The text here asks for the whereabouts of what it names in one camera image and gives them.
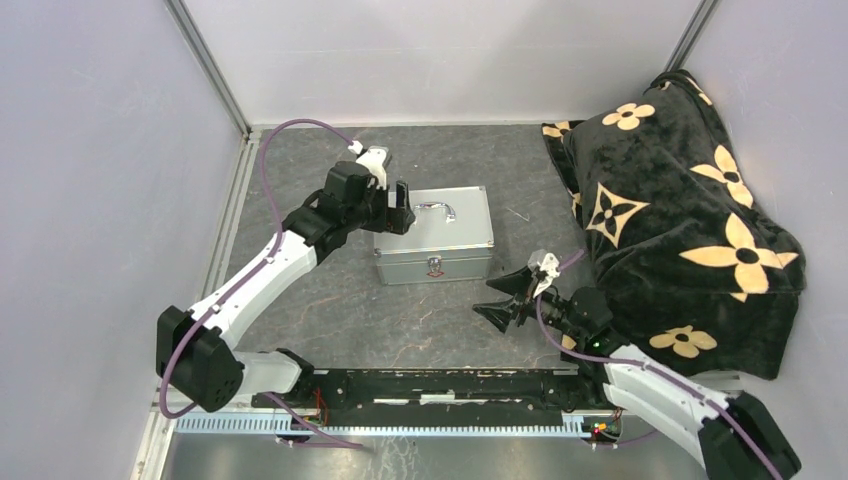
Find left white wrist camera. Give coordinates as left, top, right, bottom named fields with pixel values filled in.
left=347, top=140, right=392, bottom=190

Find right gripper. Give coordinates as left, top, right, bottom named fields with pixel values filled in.
left=472, top=265, right=585, bottom=339

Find grey metal case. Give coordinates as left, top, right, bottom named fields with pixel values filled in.
left=374, top=186, right=495, bottom=285

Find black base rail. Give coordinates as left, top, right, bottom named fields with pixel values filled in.
left=281, top=368, right=614, bottom=427

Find black floral blanket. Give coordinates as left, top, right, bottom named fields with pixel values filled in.
left=541, top=69, right=806, bottom=380

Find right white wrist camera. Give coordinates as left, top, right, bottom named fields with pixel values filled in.
left=527, top=249, right=560, bottom=299

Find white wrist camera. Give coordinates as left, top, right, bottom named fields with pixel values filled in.
left=347, top=140, right=392, bottom=190
left=527, top=249, right=560, bottom=299

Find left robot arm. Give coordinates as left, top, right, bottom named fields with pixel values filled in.
left=156, top=147, right=414, bottom=412

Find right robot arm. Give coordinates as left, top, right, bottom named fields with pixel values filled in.
left=472, top=267, right=802, bottom=479

